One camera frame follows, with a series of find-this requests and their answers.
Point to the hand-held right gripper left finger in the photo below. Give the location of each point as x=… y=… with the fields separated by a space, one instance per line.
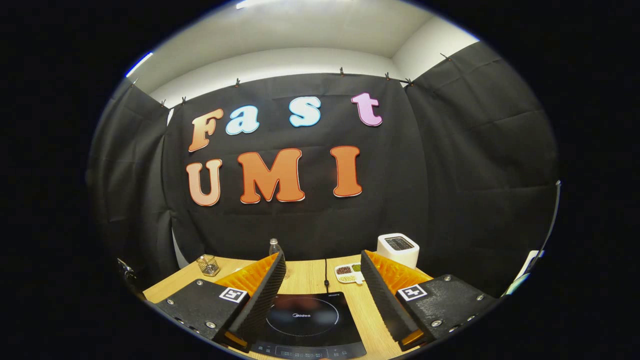
x=262 y=300

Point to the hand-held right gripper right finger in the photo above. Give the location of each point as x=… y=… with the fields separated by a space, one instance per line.
x=382 y=300

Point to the black induction cooktop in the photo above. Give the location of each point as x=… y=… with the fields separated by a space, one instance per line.
x=305 y=330

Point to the white toaster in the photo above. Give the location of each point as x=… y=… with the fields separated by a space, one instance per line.
x=397 y=252

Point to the clear plastic water bottle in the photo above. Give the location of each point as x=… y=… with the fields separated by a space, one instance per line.
x=274 y=248

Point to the black backdrop cloth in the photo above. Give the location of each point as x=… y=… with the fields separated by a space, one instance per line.
x=450 y=175

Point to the small ceiling light panel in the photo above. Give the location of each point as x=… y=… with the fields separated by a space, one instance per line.
x=139 y=65

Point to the row of cloth clips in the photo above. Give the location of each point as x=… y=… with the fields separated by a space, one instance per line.
x=341 y=72

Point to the large ceiling light panel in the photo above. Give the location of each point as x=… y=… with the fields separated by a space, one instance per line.
x=255 y=3

